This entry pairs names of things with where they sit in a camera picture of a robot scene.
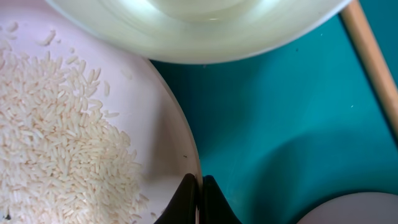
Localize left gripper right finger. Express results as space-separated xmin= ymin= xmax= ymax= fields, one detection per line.
xmin=200 ymin=175 xmax=241 ymax=224

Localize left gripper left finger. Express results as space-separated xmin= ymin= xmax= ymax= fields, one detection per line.
xmin=154 ymin=174 xmax=198 ymax=224

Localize large white plate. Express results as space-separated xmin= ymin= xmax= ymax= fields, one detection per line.
xmin=1 ymin=1 xmax=201 ymax=223

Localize white rice pile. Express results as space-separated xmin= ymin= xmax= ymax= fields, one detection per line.
xmin=0 ymin=21 xmax=158 ymax=224

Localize teal plastic serving tray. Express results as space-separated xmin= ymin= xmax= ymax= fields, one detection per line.
xmin=155 ymin=16 xmax=397 ymax=223

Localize small white plate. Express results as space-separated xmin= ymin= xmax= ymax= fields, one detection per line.
xmin=297 ymin=192 xmax=397 ymax=224

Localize pale green bowl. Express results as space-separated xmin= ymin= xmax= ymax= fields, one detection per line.
xmin=49 ymin=0 xmax=349 ymax=64

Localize wooden chopstick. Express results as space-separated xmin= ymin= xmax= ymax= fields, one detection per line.
xmin=340 ymin=0 xmax=397 ymax=135

